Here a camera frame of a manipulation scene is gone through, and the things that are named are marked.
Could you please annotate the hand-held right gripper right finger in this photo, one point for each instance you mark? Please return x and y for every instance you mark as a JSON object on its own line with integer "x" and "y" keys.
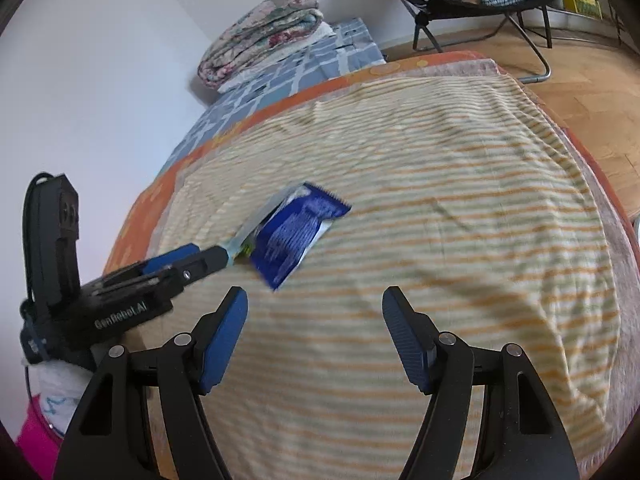
{"x": 405, "y": 345}

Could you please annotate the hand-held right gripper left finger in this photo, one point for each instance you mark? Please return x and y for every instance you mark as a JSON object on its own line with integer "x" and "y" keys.
{"x": 225, "y": 340}

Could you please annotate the striped fringed towel blanket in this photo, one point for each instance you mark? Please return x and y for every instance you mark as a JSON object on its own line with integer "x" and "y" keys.
{"x": 425, "y": 210}

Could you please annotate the black folding chair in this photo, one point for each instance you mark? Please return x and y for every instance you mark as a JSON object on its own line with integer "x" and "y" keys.
{"x": 450, "y": 7}

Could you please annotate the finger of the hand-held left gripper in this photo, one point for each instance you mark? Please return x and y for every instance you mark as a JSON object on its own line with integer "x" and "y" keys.
{"x": 205, "y": 265}
{"x": 172, "y": 256}

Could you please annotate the blue snack wrapper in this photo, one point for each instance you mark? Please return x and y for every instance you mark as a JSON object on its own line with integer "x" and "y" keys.
{"x": 295, "y": 235}

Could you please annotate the blue plaid bedsheet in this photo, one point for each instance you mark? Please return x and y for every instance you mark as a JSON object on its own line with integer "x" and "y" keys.
{"x": 300, "y": 70}

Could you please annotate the folded floral quilt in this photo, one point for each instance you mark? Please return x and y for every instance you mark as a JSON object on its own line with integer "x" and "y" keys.
{"x": 260, "y": 35}

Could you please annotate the white cloth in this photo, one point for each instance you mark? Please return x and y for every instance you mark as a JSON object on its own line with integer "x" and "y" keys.
{"x": 60, "y": 390}

